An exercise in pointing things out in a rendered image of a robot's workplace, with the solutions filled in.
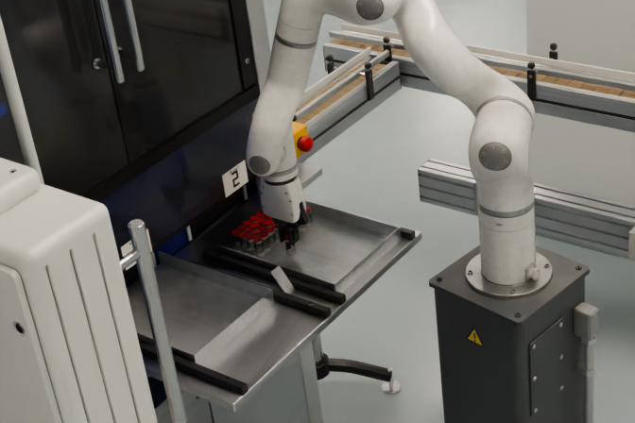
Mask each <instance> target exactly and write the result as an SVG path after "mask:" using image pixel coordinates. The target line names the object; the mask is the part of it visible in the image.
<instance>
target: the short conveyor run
mask: <svg viewBox="0 0 635 423"><path fill-rule="evenodd" d="M369 54H371V47H368V48H367V49H365V50H364V51H362V52H361V53H359V54H358V55H356V56H355V57H353V58H352V59H350V60H349V61H347V62H346V63H344V64H343V65H341V66H340V67H338V68H337V67H335V64H334V62H333V61H332V60H333V59H334V57H333V56H332V55H327V56H326V60H328V61H329V63H328V64H327V70H328V75H327V76H326V77H324V78H323V79H321V80H320V81H318V82H317V83H315V84H314V85H312V86H311V87H310V88H308V89H307V90H305V91H304V94H303V96H302V99H301V101H300V103H299V106H298V108H297V111H296V113H295V116H294V118H293V122H297V123H301V124H305V125H307V129H308V136H309V137H311V138H312V139H313V142H314V144H313V148H312V149H311V150H310V151H309V152H305V153H303V154H302V155H301V156H299V157H298V158H297V162H301V163H303V162H304V161H306V160H307V159H309V158H310V157H311V156H313V155H314V154H315V153H317V152H318V151H319V150H320V149H321V148H322V147H324V146H325V145H326V144H328V143H329V142H331V141H332V140H333V139H335V138H336V137H337V136H339V135H340V134H341V133H343V132H344V131H345V130H347V129H348V128H349V127H351V126H352V125H354V124H355V123H356V122H358V121H359V120H360V119H362V118H363V117H364V116H366V115H367V114H368V113H370V112H371V111H372V110H374V109H375V108H377V107H378V106H379V105H381V104H382V103H383V102H385V101H386V100H387V99H388V98H389V97H390V96H392V95H393V94H394V93H396V92H397V91H399V90H401V89H402V83H401V72H400V64H399V62H398V61H392V62H389V61H384V59H386V58H387V57H389V51H388V50H386V51H384V52H383V53H381V54H380V55H379V56H377V57H376V58H374V59H372V58H371V57H368V55H369Z"/></svg>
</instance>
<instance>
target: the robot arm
mask: <svg viewBox="0 0 635 423"><path fill-rule="evenodd" d="M324 14H329V15H333V16H334V17H337V18H339V19H342V20H344V21H346V22H348V23H351V24H354V25H377V24H380V23H383V22H385V21H387V20H389V19H390V18H391V17H392V19H393V21H394V24H395V26H396V27H397V30H398V32H399V35H400V37H401V40H402V42H403V45H404V48H405V50H406V51H407V53H408V55H409V56H410V58H411V59H412V60H414V62H415V63H416V64H417V65H418V66H419V68H420V69H421V70H422V71H423V72H424V74H425V75H426V76H427V77H428V78H429V79H430V80H431V81H432V82H433V83H434V84H435V85H436V86H437V87H438V88H439V89H441V90H442V91H443V92H445V93H447V94H448V95H450V96H452V97H454V98H456V99H458V100H459V101H460V102H462V103H463V104H464V105H465V106H467V107H468V108H469V110H470V111H471V112H472V114H473V115H474V117H475V122H474V125H473V128H472V133H471V137H470V142H469V163H470V168H471V171H472V175H473V177H474V179H475V181H476V186H477V202H478V220H479V239H480V254H479V255H477V256H475V257H474V258H473V259H472V260H471V261H470V262H469V263H468V265H467V267H466V280H467V282H468V283H469V285H470V286H471V287H472V288H473V290H475V291H476V292H478V293H480V294H482V295H484V296H489V297H494V298H501V299H515V298H522V297H527V296H532V295H534V294H536V293H538V292H540V291H541V290H543V289H544V288H545V287H546V286H547V285H548V284H549V283H550V281H551V279H552V266H551V264H550V263H549V261H548V260H547V259H546V258H545V257H543V256H542V255H541V254H539V253H537V252H536V236H535V202H534V181H533V178H532V177H531V175H530V171H529V146H530V141H531V137H532V133H533V129H534V125H535V110H534V107H533V104H532V102H531V100H530V99H529V97H528V96H527V95H526V94H525V93H524V92H523V91H522V90H521V89H520V88H519V87H518V86H517V85H515V84H514V83H513V82H511V81H510V80H509V79H507V78H506V77H504V76H502V75H501V74H499V73H498V72H496V71H494V70H493V69H491V68H490V67H488V65H486V64H485V63H483V62H482V61H481V60H480V59H478V58H477V57H476V56H475V55H474V54H473V53H472V52H471V51H470V50H469V49H468V47H467V46H466V45H465V44H464V43H463V42H462V41H461V40H460V39H459V37H458V36H457V35H456V34H455V32H454V31H453V30H452V29H451V27H450V26H449V25H448V23H447V22H446V21H445V19H444V17H443V16H442V14H441V12H440V11H439V9H438V6H437V4H436V2H435V0H282V2H281V6H280V11H279V16H278V22H277V26H276V31H275V36H274V41H273V45H272V51H271V56H270V62H269V67H268V72H267V76H266V82H265V85H264V87H263V89H262V91H261V93H260V96H259V99H258V102H257V104H256V107H255V110H254V113H253V114H252V116H251V117H252V120H251V124H250V129H249V137H248V143H247V150H246V161H247V165H248V168H249V170H250V171H251V172H252V173H253V174H254V175H256V176H259V177H261V185H260V193H261V204H262V210H263V213H264V214H265V215H267V216H270V217H271V218H272V219H273V221H274V223H275V226H276V227H278V231H279V237H280V242H284V241H285V236H286V235H288V239H289V244H290V245H293V244H294V243H296V242H297V241H298V240H299V239H300V235H299V228H298V226H301V225H306V224H307V223H308V222H309V220H308V218H307V215H306V203H305V197H304V193H303V189H302V186H301V183H300V179H299V177H298V176H297V173H298V172H299V169H298V163H297V156H296V149H295V143H294V136H293V129H292V121H293V118H294V116H295V113H296V111H297V108H298V106H299V103H300V101H301V99H302V96H303V94H304V91H305V89H306V86H307V83H308V79H309V76H310V72H311V68H312V63H313V59H314V55H315V52H316V47H317V43H318V35H319V31H320V27H321V22H322V18H323V15H324Z"/></svg>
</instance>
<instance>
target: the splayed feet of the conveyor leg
mask: <svg viewBox="0 0 635 423"><path fill-rule="evenodd" d="M323 357H324V359H323V361H322V362H320V363H318V364H315V365H316V371H317V379H318V380H321V379H323V378H325V377H327V376H328V375H329V374H330V371H333V372H346V373H352V374H356V375H360V376H364V377H369V378H373V379H376V380H380V381H385V382H384V383H383V385H382V391H383V392H384V393H386V394H389V395H394V394H396V393H398V392H400V390H401V385H400V383H399V382H397V381H395V380H394V379H393V377H392V369H391V368H385V367H381V366H378V365H373V364H366V363H362V362H358V361H354V360H348V359H337V358H329V357H328V355H327V354H325V353H323Z"/></svg>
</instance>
